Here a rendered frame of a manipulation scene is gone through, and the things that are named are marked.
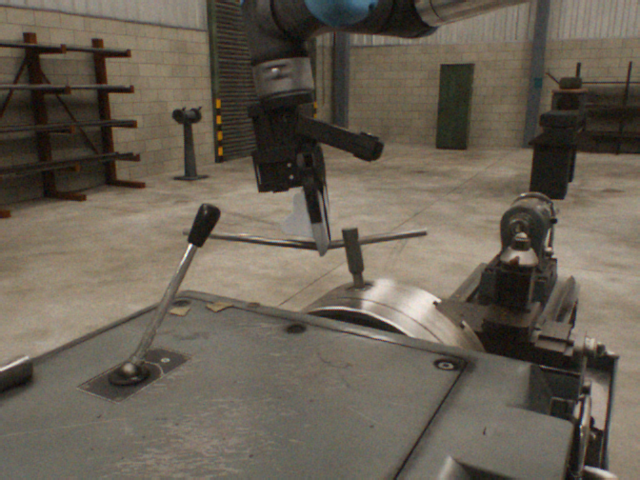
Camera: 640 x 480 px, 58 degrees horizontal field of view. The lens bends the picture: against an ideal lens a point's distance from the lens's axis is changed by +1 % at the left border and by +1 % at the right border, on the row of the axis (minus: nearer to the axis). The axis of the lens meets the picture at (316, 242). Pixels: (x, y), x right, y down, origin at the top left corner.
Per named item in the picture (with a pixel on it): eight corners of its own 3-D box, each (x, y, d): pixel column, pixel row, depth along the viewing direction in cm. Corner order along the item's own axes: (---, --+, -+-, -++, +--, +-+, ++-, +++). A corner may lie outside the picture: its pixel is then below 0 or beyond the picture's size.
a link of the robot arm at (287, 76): (313, 61, 77) (302, 53, 69) (319, 95, 78) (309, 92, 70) (260, 71, 78) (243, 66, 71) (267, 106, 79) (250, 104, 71)
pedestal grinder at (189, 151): (190, 181, 909) (186, 108, 878) (172, 180, 924) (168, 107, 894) (209, 177, 949) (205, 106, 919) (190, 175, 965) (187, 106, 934)
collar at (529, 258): (534, 269, 123) (536, 255, 122) (496, 263, 127) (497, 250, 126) (540, 259, 130) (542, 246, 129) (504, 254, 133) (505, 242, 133)
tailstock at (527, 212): (543, 307, 171) (554, 210, 163) (476, 295, 180) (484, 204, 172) (556, 277, 196) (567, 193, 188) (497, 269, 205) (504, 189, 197)
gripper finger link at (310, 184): (313, 221, 77) (303, 156, 76) (326, 219, 77) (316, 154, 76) (307, 225, 73) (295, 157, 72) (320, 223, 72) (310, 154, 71)
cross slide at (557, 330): (580, 371, 119) (582, 351, 118) (386, 330, 139) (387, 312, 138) (587, 341, 134) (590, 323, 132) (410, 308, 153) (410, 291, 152)
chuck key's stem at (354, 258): (371, 304, 80) (357, 224, 78) (370, 310, 78) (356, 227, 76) (355, 306, 80) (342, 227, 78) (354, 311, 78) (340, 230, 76)
